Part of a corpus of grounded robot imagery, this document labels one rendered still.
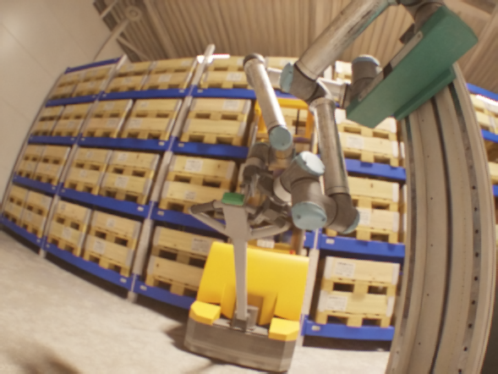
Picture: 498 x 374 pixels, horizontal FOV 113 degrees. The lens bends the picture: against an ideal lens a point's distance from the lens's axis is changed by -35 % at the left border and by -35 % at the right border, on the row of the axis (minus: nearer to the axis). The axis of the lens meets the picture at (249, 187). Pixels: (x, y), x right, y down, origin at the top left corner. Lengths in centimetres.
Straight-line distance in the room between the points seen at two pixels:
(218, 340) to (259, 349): 29
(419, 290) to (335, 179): 47
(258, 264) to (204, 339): 71
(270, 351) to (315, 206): 133
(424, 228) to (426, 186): 16
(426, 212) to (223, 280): 152
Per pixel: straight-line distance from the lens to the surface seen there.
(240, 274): 133
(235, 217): 99
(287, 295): 192
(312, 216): 65
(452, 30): 89
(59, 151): 482
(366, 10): 95
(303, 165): 70
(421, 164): 100
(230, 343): 184
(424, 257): 91
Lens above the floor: 72
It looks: 18 degrees up
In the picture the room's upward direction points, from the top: 11 degrees clockwise
